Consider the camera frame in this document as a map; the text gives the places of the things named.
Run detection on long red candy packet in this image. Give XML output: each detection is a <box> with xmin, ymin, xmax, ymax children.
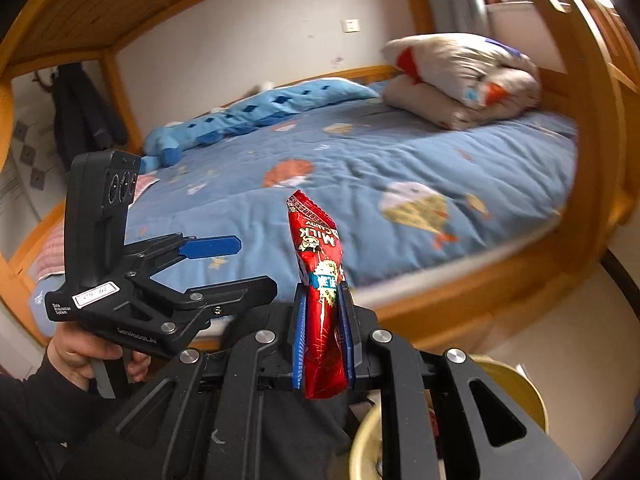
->
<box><xmin>286</xmin><ymin>190</ymin><xmax>351</xmax><ymax>401</ymax></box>

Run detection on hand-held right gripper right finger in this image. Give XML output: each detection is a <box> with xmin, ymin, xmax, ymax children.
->
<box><xmin>336</xmin><ymin>282</ymin><xmax>583</xmax><ymax>480</ymax></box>

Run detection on pink plaid pillow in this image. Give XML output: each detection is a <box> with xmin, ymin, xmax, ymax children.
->
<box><xmin>32</xmin><ymin>172</ymin><xmax>161</xmax><ymax>281</ymax></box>

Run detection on person's left hand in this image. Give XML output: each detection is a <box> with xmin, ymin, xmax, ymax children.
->
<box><xmin>46</xmin><ymin>332</ymin><xmax>152</xmax><ymax>391</ymax></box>

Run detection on wooden bed frame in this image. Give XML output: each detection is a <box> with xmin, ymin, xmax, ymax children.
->
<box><xmin>0</xmin><ymin>0</ymin><xmax>640</xmax><ymax>356</ymax></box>

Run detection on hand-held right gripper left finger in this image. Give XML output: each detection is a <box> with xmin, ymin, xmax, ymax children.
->
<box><xmin>65</xmin><ymin>285</ymin><xmax>308</xmax><ymax>480</ymax></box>

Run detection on grey patterned wardrobe door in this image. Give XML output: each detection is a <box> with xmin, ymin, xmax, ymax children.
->
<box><xmin>0</xmin><ymin>75</ymin><xmax>62</xmax><ymax>221</ymax></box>

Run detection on yellow rimmed trash bin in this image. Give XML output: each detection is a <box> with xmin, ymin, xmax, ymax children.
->
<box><xmin>350</xmin><ymin>355</ymin><xmax>549</xmax><ymax>480</ymax></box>

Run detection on dark hanging jackets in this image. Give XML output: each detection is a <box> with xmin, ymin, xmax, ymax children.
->
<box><xmin>50</xmin><ymin>62</ymin><xmax>131</xmax><ymax>172</ymax></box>

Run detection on person's left forearm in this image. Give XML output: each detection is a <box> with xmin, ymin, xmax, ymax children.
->
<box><xmin>0</xmin><ymin>350</ymin><xmax>126</xmax><ymax>480</ymax></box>

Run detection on grey curtain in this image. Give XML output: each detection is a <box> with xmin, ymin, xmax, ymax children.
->
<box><xmin>417</xmin><ymin>0</ymin><xmax>493</xmax><ymax>61</ymax></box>

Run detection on person's dark grey clothing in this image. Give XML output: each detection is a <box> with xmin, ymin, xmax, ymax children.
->
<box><xmin>260</xmin><ymin>390</ymin><xmax>382</xmax><ymax>480</ymax></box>

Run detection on long blue plush toy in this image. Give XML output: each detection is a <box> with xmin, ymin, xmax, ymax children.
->
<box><xmin>140</xmin><ymin>79</ymin><xmax>381</xmax><ymax>169</ymax></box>

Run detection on folded beige quilt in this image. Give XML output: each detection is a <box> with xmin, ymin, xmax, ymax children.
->
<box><xmin>381</xmin><ymin>32</ymin><xmax>544</xmax><ymax>132</ymax></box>

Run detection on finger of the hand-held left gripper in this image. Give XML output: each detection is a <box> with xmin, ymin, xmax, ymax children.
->
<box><xmin>125</xmin><ymin>234</ymin><xmax>242</xmax><ymax>282</ymax></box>
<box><xmin>150</xmin><ymin>275</ymin><xmax>279</xmax><ymax>342</ymax></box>

